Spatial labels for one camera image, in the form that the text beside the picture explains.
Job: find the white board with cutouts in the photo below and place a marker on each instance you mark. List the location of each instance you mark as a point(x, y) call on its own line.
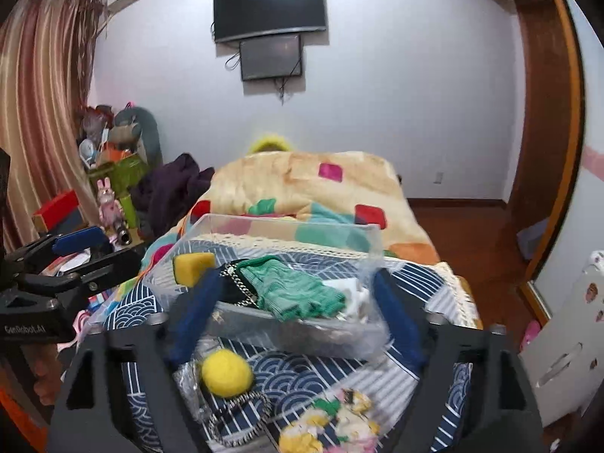
point(571, 335)

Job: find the white cloth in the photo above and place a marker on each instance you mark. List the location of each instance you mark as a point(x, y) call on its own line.
point(356, 297)

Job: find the striped brown curtain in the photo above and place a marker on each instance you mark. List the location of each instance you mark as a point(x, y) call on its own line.
point(42, 104)

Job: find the yellow felt ball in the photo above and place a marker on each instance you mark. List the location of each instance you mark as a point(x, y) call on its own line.
point(227, 373)

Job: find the clear plastic storage box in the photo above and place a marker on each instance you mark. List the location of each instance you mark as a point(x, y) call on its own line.
point(302, 335)

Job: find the black wall television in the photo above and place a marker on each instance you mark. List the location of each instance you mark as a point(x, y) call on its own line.
point(269, 7)

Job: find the grey plush toy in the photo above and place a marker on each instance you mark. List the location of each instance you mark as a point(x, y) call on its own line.
point(141, 132)

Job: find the blue wave patterned cloth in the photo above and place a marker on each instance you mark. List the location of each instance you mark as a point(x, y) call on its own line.
point(297, 377)

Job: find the red box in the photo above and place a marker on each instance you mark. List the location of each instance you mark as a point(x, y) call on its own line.
point(56, 210)

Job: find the yellow plush toy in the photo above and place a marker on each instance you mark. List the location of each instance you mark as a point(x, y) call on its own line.
point(269, 144)

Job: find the pink plastic item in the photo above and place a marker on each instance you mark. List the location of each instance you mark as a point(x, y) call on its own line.
point(529, 337)

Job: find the wooden wardrobe frame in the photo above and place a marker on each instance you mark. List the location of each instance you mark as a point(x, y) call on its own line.
point(547, 104)

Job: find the small grey wall monitor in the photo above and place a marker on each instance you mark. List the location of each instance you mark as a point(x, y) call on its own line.
point(271, 59)

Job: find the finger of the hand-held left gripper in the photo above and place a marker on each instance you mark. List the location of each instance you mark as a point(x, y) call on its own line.
point(78, 240)
point(106, 266)

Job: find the green knitted cloth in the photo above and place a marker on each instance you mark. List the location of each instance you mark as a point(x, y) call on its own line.
point(292, 292)

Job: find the pink bunny toy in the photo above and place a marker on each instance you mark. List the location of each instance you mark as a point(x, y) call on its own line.
point(109, 205)

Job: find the dark purple cloth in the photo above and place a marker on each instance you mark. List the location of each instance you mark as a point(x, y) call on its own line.
point(172, 188)

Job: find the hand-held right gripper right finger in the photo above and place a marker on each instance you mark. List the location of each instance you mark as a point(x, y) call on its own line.
point(396, 321)

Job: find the wall socket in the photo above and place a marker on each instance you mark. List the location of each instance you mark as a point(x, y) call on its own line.
point(438, 178)

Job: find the yellow sponge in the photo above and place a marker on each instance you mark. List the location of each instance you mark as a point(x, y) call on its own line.
point(193, 269)

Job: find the floral patterned cloth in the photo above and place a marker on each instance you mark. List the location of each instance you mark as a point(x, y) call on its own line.
point(339, 420)

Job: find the green cardboard box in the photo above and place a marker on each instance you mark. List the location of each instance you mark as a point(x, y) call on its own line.
point(125, 174)

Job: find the beige blanket with coloured squares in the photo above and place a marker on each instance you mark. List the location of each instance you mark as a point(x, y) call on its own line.
point(292, 179)

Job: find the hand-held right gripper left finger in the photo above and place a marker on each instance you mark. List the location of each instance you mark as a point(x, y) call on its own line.
point(198, 316)

